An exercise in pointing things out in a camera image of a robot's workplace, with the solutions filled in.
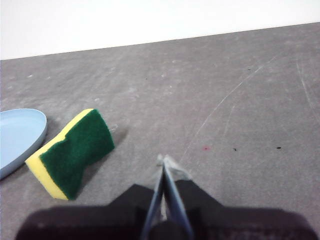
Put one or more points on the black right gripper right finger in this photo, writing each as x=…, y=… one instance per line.
x=237, y=222

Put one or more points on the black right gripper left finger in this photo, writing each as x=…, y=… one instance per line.
x=87, y=222

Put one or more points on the yellow green scouring sponge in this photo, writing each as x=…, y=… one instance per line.
x=75, y=150

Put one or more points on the light blue round plate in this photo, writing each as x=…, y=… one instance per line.
x=20, y=140

